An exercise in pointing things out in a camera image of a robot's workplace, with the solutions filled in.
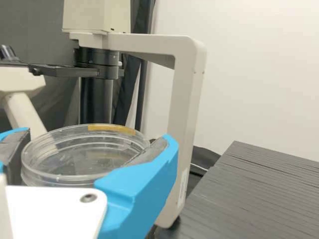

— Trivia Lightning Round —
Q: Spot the cream microscope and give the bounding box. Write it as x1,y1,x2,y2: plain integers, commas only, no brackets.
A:
0,0,207,229

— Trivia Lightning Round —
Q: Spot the petri dish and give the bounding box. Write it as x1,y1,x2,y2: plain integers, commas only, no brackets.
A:
20,123,152,188

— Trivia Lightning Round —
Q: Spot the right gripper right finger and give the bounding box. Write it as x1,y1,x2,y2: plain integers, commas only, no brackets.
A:
94,133,179,239

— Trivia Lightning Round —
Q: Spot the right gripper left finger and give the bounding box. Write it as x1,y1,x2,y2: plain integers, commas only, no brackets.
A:
0,127,31,186

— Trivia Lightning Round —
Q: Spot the black platform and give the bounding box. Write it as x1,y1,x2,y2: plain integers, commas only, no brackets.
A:
178,140,319,239

